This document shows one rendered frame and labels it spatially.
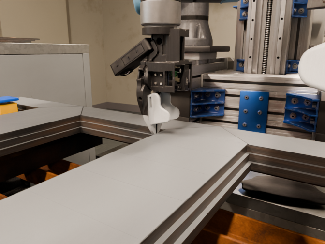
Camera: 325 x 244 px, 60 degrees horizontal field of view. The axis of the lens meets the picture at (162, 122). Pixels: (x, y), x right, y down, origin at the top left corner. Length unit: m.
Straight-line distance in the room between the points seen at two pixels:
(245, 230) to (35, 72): 0.97
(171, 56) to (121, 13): 4.43
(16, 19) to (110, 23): 1.65
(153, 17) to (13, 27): 3.50
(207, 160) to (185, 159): 0.03
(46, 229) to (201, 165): 0.23
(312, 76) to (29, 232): 0.27
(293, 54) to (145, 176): 0.83
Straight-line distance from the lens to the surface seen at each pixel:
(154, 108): 0.55
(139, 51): 0.56
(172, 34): 0.52
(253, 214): 0.75
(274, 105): 0.93
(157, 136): 0.56
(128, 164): 0.43
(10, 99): 0.93
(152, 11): 0.53
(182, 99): 0.91
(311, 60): 0.19
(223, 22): 4.15
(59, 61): 1.31
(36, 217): 0.33
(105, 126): 0.71
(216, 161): 0.45
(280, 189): 0.74
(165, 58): 0.53
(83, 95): 1.40
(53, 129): 0.73
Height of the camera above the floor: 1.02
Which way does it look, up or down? 14 degrees down
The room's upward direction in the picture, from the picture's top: straight up
